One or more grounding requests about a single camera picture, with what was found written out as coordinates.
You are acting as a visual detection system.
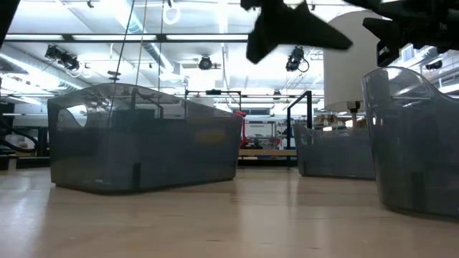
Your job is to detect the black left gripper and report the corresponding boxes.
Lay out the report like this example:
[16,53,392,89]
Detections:
[240,0,354,65]

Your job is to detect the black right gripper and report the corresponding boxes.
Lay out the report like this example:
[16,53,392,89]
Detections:
[343,0,459,67]

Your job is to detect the light wooden shelf board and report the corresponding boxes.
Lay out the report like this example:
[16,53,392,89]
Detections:
[237,148,298,158]

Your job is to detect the black ceiling spotlight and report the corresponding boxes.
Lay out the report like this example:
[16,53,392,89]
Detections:
[44,44,81,72]
[285,45,311,73]
[197,54,214,71]

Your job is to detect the white shade wooden base lamp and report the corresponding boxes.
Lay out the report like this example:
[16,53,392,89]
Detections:
[322,9,392,130]

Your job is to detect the red background object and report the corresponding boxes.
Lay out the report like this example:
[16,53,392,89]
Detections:
[234,110,249,148]

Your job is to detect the translucent grey plastic bin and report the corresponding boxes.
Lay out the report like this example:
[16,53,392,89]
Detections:
[47,82,245,195]
[361,66,459,218]
[293,123,376,181]

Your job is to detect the thin black bar frame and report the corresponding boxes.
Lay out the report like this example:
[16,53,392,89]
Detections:
[184,88,242,113]

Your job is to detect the black metal shelf bracket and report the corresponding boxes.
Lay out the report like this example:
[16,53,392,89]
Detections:
[130,88,165,120]
[285,90,313,168]

